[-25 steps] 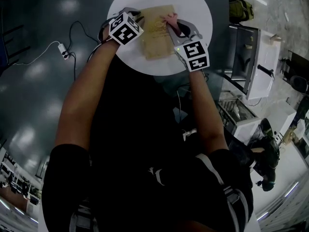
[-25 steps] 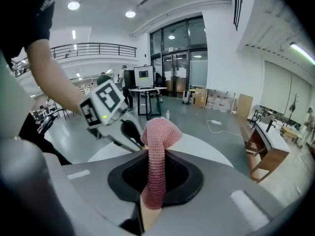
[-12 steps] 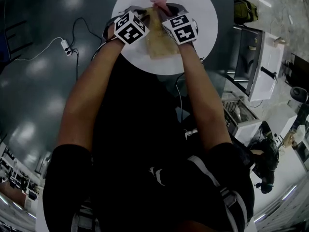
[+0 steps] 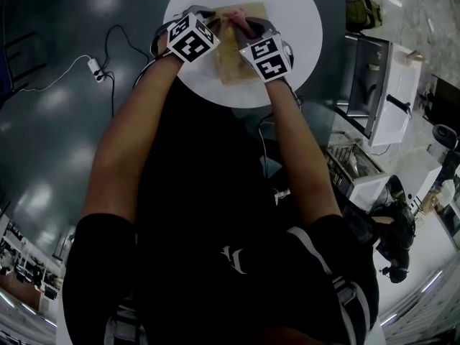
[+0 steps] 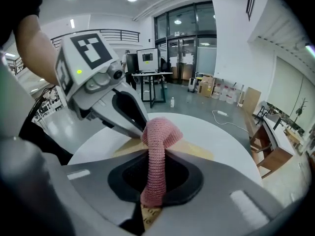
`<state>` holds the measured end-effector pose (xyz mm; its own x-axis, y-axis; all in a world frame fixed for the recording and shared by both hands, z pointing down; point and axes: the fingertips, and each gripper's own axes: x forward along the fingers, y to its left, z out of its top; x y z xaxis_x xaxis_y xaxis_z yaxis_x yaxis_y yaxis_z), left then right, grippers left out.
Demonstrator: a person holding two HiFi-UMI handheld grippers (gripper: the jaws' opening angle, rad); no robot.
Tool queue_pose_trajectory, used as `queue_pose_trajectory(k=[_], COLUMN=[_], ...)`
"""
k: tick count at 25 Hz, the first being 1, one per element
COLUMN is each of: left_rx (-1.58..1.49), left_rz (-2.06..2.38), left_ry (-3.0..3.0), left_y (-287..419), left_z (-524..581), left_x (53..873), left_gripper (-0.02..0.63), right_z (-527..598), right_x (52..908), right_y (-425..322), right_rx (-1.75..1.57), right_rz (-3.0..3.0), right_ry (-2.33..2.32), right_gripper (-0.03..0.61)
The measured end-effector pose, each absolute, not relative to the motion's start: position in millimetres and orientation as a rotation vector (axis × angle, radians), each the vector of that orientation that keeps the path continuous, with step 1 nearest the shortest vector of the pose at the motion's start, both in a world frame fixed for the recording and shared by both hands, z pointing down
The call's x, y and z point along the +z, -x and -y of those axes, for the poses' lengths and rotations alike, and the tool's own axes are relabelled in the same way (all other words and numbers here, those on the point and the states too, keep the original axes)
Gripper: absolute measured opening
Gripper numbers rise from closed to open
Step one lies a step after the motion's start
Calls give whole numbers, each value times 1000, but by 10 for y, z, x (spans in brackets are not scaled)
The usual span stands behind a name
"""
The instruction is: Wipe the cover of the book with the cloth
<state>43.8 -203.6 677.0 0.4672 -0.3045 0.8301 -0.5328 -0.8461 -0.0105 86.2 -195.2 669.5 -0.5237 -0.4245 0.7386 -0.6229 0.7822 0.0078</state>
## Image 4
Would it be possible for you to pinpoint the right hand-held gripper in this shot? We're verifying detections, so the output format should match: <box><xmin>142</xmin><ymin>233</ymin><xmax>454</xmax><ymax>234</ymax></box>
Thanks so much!
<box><xmin>229</xmin><ymin>18</ymin><xmax>296</xmax><ymax>84</ymax></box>

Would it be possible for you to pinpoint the person's left forearm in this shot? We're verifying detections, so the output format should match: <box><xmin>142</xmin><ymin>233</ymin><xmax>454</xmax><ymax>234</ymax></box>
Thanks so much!
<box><xmin>82</xmin><ymin>54</ymin><xmax>180</xmax><ymax>226</ymax></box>

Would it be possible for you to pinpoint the grey shoulder strap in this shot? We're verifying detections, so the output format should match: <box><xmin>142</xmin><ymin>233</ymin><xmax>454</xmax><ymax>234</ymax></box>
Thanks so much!
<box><xmin>103</xmin><ymin>296</ymin><xmax>148</xmax><ymax>345</ymax></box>
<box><xmin>332</xmin><ymin>277</ymin><xmax>372</xmax><ymax>345</ymax></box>

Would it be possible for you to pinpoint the white power strip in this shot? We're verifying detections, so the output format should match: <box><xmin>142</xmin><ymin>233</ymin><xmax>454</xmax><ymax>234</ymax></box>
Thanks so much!
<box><xmin>17</xmin><ymin>54</ymin><xmax>108</xmax><ymax>93</ymax></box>

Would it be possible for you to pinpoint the person's right forearm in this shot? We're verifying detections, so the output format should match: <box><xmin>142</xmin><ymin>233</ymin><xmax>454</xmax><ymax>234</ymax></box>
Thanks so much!
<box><xmin>264</xmin><ymin>79</ymin><xmax>342</xmax><ymax>226</ymax></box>

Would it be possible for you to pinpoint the green backpack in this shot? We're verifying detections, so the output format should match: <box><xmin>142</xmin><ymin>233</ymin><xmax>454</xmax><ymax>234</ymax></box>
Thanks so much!
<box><xmin>344</xmin><ymin>0</ymin><xmax>382</xmax><ymax>32</ymax></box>

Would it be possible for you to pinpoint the long white desk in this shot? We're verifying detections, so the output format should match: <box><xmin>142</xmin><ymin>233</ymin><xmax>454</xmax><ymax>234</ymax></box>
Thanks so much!
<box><xmin>333</xmin><ymin>34</ymin><xmax>423</xmax><ymax>149</ymax></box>

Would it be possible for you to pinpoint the person's black shirt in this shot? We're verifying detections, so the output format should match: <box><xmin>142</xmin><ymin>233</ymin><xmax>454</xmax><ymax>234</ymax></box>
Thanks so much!
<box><xmin>63</xmin><ymin>80</ymin><xmax>380</xmax><ymax>345</ymax></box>

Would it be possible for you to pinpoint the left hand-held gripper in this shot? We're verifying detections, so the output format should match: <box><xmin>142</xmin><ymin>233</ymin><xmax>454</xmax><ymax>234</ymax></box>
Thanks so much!
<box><xmin>166</xmin><ymin>4</ymin><xmax>221</xmax><ymax>64</ymax></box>

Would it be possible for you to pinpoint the black handheld tool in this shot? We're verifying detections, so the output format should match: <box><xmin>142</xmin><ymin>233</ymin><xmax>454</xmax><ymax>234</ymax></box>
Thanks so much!
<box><xmin>386</xmin><ymin>94</ymin><xmax>413</xmax><ymax>116</ymax></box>

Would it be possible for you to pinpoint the pink cloth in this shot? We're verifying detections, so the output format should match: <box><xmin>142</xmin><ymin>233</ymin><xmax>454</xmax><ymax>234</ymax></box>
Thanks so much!
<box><xmin>221</xmin><ymin>7</ymin><xmax>249</xmax><ymax>28</ymax></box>

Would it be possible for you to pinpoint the round white table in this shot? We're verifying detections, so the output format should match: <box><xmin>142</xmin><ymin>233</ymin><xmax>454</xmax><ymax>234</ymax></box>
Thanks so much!
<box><xmin>162</xmin><ymin>0</ymin><xmax>323</xmax><ymax>109</ymax></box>

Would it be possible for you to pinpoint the white equipment rack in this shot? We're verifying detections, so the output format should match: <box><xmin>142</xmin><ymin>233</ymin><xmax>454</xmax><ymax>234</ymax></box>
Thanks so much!
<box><xmin>0</xmin><ymin>217</ymin><xmax>65</xmax><ymax>323</ymax></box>

